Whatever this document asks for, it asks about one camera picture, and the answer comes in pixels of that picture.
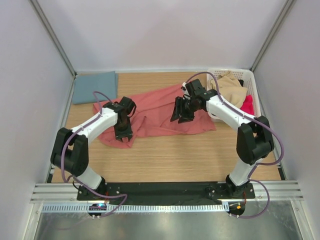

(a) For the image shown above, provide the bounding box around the perforated cable duct strip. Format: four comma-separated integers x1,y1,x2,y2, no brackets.
41,202,229,214

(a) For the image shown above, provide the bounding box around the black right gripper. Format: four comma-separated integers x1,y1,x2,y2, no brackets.
171,96,201,124

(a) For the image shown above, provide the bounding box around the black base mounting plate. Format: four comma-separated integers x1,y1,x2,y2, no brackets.
76,181,256,206

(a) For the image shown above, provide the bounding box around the beige t-shirt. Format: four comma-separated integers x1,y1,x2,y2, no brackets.
216,71,248,109

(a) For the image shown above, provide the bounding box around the left aluminium frame post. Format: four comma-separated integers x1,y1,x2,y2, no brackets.
29,0,77,79

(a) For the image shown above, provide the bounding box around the right aluminium frame post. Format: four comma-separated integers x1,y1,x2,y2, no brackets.
250,0,297,72

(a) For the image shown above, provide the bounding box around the aluminium frame post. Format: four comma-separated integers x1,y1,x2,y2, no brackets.
29,0,77,79
250,0,297,72

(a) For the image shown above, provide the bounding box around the folded blue-grey t-shirt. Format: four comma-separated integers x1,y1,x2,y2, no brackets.
72,71,118,105

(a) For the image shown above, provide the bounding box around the salmon red t-shirt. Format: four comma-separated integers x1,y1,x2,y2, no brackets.
98,83,216,149

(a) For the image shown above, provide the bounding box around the black garment in basket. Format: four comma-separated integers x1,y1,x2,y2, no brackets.
238,79,244,87

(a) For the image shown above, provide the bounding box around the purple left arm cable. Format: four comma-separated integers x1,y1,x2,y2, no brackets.
61,91,128,220

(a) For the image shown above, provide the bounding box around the white plastic laundry basket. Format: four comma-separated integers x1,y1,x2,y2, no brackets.
206,68,261,117

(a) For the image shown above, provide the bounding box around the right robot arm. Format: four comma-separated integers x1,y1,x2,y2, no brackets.
170,79,275,198

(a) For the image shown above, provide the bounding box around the magenta pink t-shirt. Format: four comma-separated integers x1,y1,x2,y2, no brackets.
240,95,255,115

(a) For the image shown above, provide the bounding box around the aluminium front rail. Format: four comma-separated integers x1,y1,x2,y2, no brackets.
29,180,304,204

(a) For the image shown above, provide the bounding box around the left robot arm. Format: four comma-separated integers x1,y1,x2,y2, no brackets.
50,97,137,200

